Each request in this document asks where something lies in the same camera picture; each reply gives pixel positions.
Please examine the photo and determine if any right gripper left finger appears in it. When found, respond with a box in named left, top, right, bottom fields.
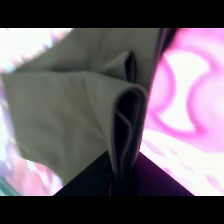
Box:
left=54, top=150, right=117, bottom=197

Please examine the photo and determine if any beige garment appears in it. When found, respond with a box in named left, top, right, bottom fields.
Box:
left=1, top=28, right=179, bottom=196

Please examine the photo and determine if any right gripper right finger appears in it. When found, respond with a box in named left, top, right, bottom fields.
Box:
left=132, top=150, right=195, bottom=197

